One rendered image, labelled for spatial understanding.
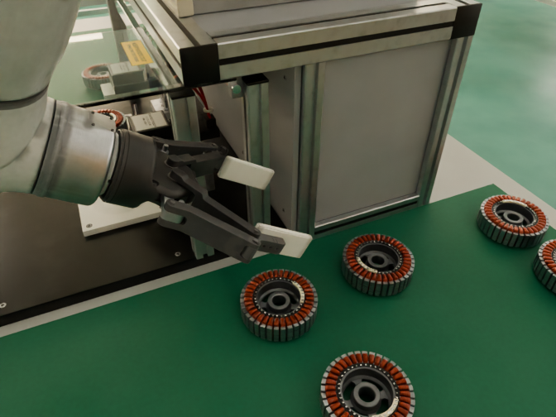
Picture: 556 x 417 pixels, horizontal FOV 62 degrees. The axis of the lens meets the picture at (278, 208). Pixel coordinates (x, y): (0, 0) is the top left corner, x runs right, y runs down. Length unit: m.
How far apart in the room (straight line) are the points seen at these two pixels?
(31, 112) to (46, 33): 0.08
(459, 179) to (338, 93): 0.42
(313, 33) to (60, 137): 0.33
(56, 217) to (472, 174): 0.82
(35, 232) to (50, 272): 0.11
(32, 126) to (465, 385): 0.58
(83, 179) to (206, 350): 0.33
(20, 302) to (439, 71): 0.72
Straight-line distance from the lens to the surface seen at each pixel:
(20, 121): 0.41
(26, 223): 0.93
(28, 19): 0.34
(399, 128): 0.79
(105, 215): 0.87
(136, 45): 0.74
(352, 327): 0.70
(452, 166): 1.06
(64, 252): 0.84
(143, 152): 0.46
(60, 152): 0.44
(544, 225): 0.91
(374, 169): 0.81
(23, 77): 0.37
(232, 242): 0.45
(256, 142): 0.67
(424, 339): 0.71
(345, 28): 0.64
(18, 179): 0.45
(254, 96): 0.63
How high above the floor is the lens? 1.31
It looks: 39 degrees down
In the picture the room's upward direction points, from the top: straight up
